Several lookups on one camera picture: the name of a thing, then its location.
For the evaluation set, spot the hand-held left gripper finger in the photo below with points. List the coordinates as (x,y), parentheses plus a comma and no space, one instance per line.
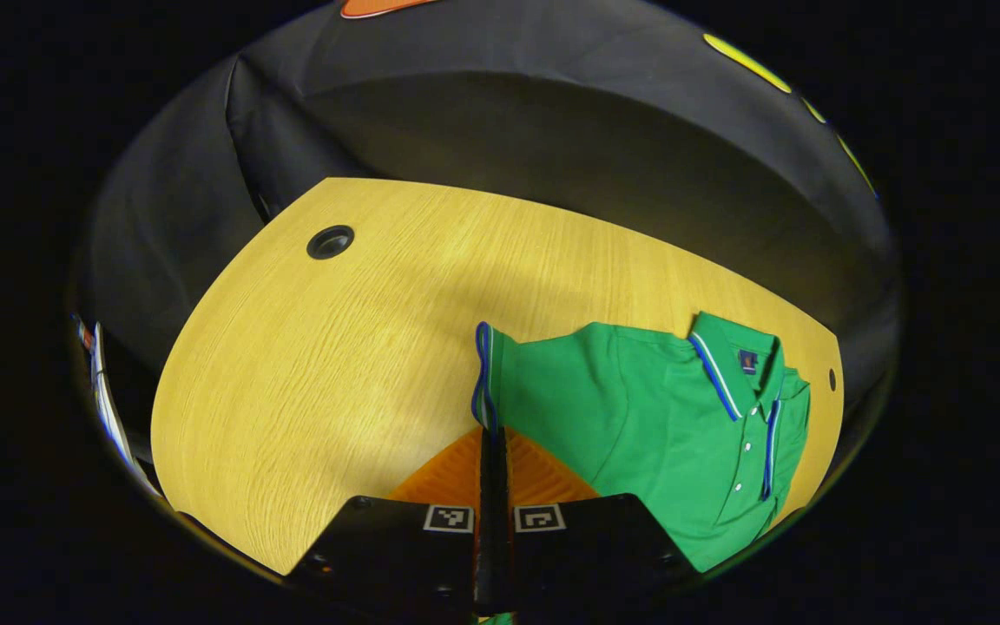
(484,521)
(503,521)

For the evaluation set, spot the green T-shirt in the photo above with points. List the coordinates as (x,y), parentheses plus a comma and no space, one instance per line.
(639,417)

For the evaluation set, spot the white object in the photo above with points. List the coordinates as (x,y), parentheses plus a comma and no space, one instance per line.
(105,404)

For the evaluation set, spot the black backdrop cloth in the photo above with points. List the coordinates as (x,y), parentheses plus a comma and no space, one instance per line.
(552,113)

